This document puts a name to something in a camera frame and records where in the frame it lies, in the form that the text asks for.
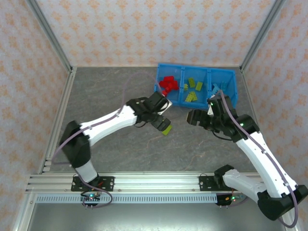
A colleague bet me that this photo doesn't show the blue three-compartment plastic bin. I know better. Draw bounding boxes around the blue three-compartment plastic bin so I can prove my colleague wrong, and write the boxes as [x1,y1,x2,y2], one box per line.
[153,63,239,113]

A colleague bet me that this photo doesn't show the small circuit board with LED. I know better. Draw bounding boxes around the small circuit board with LED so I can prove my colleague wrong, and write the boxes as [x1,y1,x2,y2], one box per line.
[80,193,102,203]
[225,194,244,202]

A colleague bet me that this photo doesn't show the grey metal sheet panel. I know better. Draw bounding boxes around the grey metal sheet panel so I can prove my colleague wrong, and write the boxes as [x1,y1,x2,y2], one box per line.
[26,203,289,231]

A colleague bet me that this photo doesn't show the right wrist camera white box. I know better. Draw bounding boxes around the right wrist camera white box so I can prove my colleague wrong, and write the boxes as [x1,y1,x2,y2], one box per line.
[207,94,215,116]

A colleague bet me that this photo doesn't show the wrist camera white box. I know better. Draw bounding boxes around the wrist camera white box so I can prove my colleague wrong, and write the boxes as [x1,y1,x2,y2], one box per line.
[207,94,215,116]
[157,95,173,116]

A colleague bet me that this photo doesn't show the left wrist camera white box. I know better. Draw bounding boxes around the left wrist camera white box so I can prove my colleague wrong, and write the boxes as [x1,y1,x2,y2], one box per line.
[157,95,173,116]

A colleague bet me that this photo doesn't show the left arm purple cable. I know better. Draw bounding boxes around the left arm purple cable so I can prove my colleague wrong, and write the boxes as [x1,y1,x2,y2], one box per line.
[51,72,164,209]

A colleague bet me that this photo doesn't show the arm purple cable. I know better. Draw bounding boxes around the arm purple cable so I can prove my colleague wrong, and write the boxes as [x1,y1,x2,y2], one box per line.
[218,90,300,229]
[51,72,164,209]

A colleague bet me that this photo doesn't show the aluminium table side rail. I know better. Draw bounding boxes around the aluminium table side rail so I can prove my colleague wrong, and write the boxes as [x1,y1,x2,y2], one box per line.
[240,68,275,174]
[38,66,77,174]

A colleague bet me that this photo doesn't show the wide aluminium mounting rail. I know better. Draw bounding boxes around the wide aluminium mounting rail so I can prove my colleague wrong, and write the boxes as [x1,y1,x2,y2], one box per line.
[25,172,265,193]

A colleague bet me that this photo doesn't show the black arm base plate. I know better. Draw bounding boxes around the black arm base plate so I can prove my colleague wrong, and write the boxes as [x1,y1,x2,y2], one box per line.
[199,175,243,193]
[71,176,115,193]

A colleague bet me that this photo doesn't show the grey slotted cable duct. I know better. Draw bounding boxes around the grey slotted cable duct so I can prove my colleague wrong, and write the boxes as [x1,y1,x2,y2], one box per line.
[35,194,218,204]

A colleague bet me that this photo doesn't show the aluminium upright frame post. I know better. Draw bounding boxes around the aluminium upright frame post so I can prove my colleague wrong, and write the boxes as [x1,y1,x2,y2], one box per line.
[240,0,287,73]
[25,0,74,73]

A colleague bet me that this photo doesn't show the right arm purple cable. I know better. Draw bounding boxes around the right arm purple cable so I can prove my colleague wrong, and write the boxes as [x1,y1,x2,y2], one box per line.
[218,90,300,229]

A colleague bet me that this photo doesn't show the aluminium lower frame strut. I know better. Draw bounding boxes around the aluminium lower frame strut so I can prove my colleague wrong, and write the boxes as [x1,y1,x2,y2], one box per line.
[13,193,37,231]

